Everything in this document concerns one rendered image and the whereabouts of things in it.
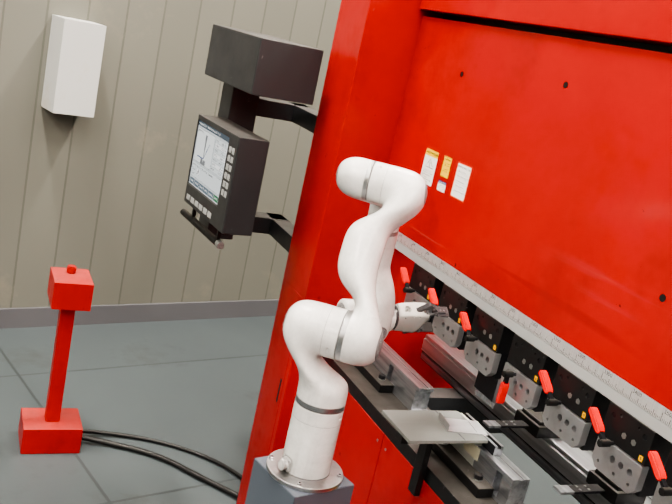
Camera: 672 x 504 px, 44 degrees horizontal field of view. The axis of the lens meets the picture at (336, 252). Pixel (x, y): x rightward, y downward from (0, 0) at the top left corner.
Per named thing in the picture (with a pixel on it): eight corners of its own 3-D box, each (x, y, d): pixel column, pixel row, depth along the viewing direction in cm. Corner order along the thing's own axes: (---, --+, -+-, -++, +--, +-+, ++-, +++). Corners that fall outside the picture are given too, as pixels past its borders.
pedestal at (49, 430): (17, 431, 382) (40, 258, 362) (74, 431, 393) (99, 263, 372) (20, 454, 365) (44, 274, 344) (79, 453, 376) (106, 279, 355)
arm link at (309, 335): (338, 419, 193) (361, 323, 187) (262, 396, 196) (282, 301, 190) (349, 400, 205) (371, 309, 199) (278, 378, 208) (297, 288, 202)
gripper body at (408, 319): (393, 296, 237) (427, 298, 242) (377, 313, 245) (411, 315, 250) (399, 319, 233) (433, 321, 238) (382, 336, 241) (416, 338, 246)
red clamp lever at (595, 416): (589, 405, 198) (602, 445, 193) (603, 405, 200) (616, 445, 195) (585, 408, 200) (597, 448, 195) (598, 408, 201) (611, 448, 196)
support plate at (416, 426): (381, 412, 248) (382, 409, 248) (456, 413, 260) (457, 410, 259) (409, 444, 233) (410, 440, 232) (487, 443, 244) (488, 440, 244)
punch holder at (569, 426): (540, 421, 220) (557, 364, 216) (565, 421, 223) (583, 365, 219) (576, 451, 207) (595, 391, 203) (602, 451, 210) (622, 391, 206)
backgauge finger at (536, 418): (473, 419, 259) (478, 404, 258) (541, 419, 271) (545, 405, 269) (495, 439, 249) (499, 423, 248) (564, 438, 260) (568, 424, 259)
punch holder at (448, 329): (430, 330, 272) (442, 282, 268) (452, 332, 276) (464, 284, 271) (453, 350, 259) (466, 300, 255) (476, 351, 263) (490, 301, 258)
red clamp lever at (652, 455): (649, 449, 181) (665, 494, 176) (663, 449, 183) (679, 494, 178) (644, 452, 182) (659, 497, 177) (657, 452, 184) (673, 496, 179)
